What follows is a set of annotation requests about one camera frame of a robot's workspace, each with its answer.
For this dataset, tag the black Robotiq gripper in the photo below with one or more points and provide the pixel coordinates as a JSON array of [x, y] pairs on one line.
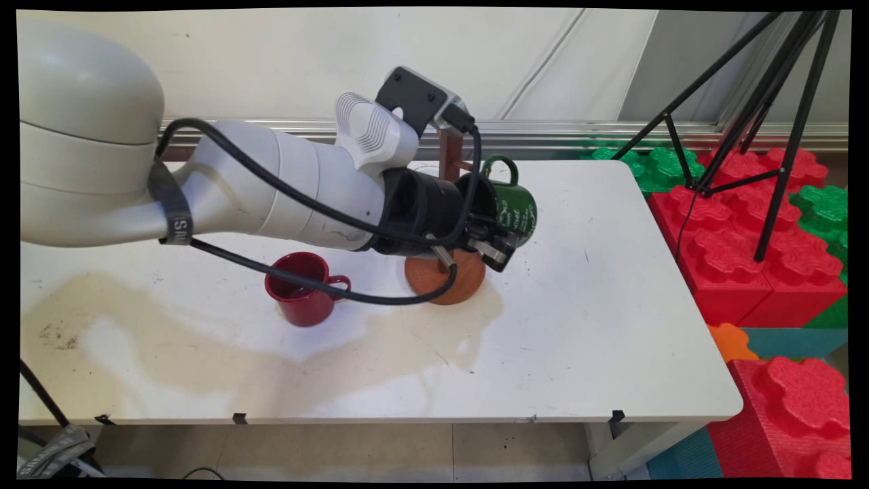
[[421, 210]]

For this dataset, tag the green enamel mug white print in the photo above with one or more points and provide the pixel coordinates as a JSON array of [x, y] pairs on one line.
[[519, 210]]

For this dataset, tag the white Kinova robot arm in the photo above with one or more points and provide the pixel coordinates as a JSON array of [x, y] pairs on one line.
[[88, 102]]

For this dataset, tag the wooden mug tree stand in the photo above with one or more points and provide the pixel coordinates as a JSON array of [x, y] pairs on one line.
[[472, 282]]

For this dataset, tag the green foam building block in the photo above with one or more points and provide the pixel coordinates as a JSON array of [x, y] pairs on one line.
[[669, 166], [825, 207], [831, 316]]

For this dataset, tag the red ceramic mug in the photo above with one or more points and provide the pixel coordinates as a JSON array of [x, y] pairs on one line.
[[305, 312]]

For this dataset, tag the black tape piece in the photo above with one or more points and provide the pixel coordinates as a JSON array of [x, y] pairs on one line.
[[105, 420], [616, 421], [239, 418]]

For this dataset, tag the white table leg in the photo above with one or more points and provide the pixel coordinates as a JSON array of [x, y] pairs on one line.
[[631, 451]]

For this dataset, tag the orange foam piece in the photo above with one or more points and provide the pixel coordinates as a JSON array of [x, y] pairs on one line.
[[730, 343]]

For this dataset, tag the teal foam floor mat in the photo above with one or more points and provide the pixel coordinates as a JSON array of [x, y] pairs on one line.
[[794, 343], [686, 458]]

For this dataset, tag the black tripod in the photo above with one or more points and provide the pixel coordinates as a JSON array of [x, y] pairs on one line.
[[796, 136]]

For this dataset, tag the aluminium wall rail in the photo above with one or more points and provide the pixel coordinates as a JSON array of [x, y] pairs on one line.
[[577, 136]]

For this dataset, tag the silver black wrist camera box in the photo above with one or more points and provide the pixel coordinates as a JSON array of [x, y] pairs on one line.
[[411, 95]]

